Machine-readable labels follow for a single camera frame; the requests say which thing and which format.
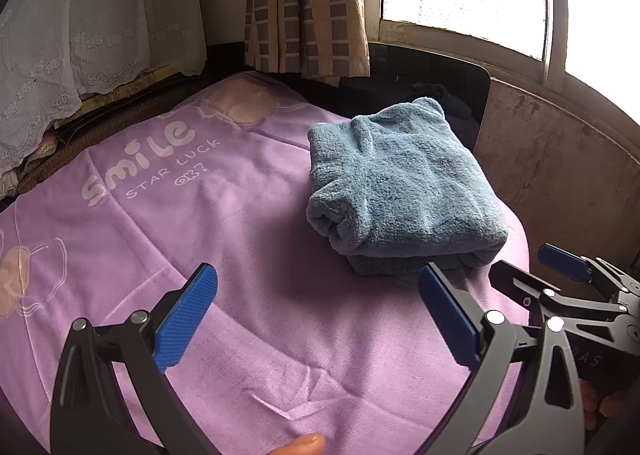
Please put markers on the brown checked curtain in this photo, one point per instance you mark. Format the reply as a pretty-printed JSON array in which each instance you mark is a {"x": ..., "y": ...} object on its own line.
[{"x": 305, "y": 10}]

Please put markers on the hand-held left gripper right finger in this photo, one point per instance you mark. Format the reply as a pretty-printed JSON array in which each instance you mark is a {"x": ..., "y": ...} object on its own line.
[{"x": 445, "y": 315}]

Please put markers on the person's left hand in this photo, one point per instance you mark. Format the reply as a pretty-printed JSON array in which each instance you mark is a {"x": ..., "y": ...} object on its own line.
[{"x": 302, "y": 445}]

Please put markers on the person's right hand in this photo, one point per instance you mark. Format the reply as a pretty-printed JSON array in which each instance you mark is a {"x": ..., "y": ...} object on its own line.
[{"x": 605, "y": 402}]

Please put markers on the white lace cover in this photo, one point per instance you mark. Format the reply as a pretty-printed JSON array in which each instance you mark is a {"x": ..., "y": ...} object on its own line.
[{"x": 75, "y": 35}]

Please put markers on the black bed board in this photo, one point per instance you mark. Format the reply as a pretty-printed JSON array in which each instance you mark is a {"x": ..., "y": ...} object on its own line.
[{"x": 450, "y": 70}]

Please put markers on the purple printed bed sheet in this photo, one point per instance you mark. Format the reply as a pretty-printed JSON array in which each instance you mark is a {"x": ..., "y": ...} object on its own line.
[{"x": 225, "y": 215}]

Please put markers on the blue fleece jacket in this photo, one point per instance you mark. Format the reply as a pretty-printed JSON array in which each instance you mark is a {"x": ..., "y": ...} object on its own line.
[{"x": 400, "y": 185}]

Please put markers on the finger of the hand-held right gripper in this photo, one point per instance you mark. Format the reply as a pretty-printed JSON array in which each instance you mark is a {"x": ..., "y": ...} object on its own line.
[
  {"x": 520, "y": 285},
  {"x": 565, "y": 262}
]

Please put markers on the brown woven mat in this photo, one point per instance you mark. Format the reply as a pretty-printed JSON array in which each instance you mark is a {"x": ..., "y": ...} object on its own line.
[{"x": 125, "y": 102}]

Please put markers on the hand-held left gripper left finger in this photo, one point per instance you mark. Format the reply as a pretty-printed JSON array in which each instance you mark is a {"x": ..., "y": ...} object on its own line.
[{"x": 187, "y": 320}]

